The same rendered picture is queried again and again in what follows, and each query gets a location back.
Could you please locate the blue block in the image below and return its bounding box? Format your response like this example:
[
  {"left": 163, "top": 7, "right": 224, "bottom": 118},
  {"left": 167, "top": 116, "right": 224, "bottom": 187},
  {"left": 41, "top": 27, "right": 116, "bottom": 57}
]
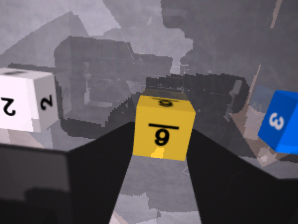
[{"left": 257, "top": 90, "right": 298, "bottom": 154}]

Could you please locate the yellow block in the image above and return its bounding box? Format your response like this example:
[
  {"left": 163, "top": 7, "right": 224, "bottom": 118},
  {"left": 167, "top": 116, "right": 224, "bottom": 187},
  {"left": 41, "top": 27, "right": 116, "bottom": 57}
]
[{"left": 133, "top": 95, "right": 196, "bottom": 161}]

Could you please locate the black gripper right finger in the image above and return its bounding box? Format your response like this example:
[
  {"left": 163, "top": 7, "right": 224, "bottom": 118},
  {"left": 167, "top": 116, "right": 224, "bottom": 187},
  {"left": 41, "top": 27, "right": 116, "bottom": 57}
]
[{"left": 186, "top": 129, "right": 298, "bottom": 224}]

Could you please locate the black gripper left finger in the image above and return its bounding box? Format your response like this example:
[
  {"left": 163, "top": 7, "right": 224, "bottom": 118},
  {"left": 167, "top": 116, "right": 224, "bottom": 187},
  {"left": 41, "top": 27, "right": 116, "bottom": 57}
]
[{"left": 0, "top": 122, "right": 135, "bottom": 224}]

